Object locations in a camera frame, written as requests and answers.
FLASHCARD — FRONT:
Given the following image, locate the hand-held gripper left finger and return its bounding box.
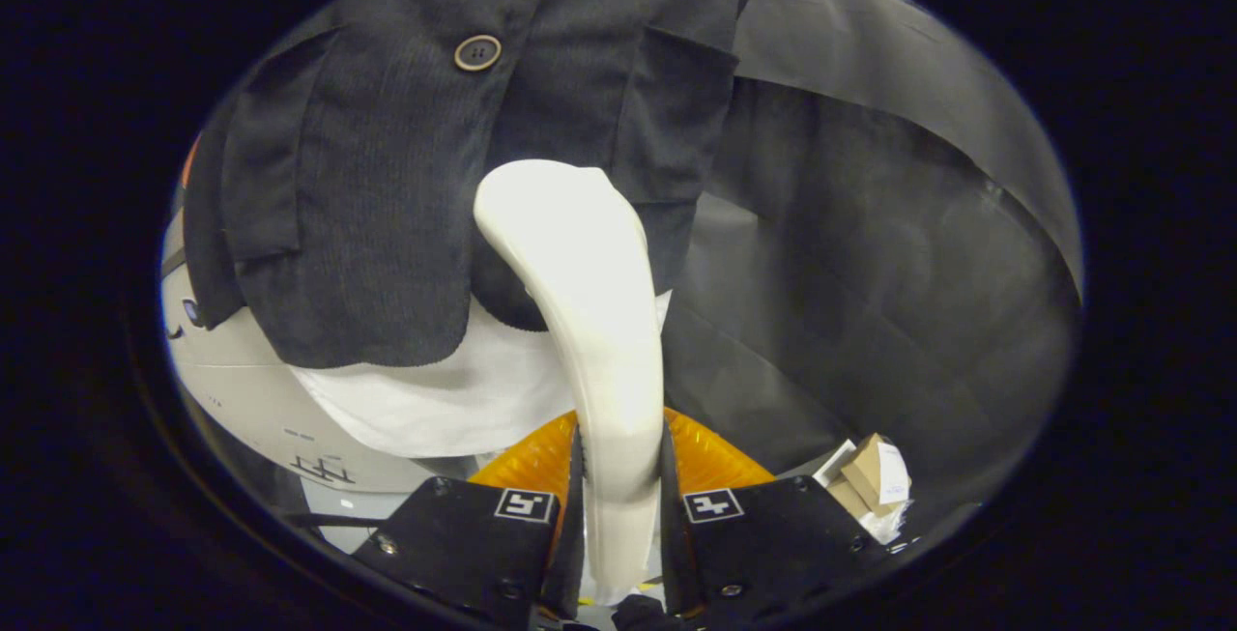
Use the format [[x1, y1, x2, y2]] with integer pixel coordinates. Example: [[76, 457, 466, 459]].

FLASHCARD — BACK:
[[350, 409, 588, 630]]

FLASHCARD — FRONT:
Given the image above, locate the small cardboard box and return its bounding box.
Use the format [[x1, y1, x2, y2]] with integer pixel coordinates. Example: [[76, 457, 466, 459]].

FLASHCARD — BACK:
[[812, 433, 914, 545]]

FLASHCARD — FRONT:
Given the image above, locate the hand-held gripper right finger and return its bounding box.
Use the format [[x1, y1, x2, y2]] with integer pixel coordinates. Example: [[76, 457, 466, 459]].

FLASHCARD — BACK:
[[661, 407, 890, 627]]

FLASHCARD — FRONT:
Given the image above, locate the grey cabinet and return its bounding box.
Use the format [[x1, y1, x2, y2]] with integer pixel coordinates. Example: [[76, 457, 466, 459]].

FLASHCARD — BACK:
[[162, 211, 484, 555]]

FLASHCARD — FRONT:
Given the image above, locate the black backdrop cloth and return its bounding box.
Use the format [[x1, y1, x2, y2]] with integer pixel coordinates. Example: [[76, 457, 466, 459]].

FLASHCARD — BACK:
[[177, 0, 1083, 535]]

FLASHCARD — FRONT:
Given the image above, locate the white garment steamer head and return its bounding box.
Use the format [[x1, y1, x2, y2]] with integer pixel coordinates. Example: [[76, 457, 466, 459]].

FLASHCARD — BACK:
[[474, 159, 668, 605]]

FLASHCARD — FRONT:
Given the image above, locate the black blazer jacket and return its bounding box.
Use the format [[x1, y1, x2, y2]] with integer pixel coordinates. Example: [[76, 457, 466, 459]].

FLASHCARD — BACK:
[[182, 0, 757, 369]]

